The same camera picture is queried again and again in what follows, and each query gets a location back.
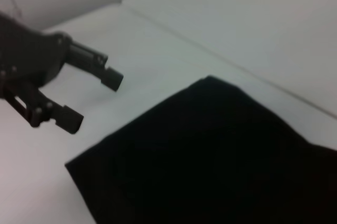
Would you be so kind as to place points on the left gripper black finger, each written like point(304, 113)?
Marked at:
point(110, 77)

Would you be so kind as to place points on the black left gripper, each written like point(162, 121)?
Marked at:
point(29, 55)

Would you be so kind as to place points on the black shirt with FREE print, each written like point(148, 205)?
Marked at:
point(210, 160)

